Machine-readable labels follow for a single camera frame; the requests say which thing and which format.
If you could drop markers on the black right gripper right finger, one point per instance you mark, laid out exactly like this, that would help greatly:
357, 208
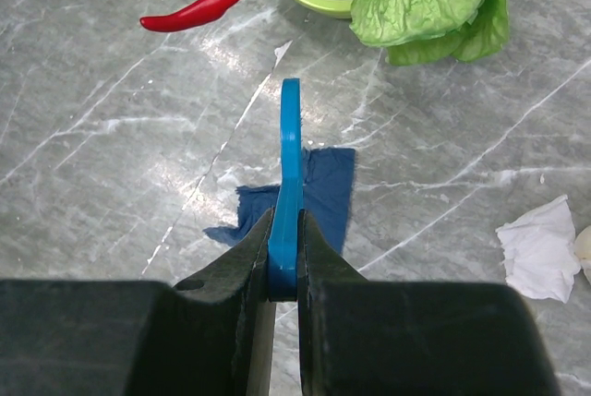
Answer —
363, 337

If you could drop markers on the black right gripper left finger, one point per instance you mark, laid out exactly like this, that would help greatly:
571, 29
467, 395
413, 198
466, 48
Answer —
210, 334

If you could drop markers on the blue hand brush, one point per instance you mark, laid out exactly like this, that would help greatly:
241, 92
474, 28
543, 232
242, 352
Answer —
283, 241

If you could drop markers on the dark blue paper scrap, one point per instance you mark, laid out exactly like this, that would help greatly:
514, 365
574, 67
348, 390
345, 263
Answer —
329, 176

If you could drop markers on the white paper scrap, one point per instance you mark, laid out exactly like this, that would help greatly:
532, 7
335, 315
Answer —
538, 252

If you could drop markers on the yellow napa cabbage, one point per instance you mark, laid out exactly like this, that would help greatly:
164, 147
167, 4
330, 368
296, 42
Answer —
582, 249

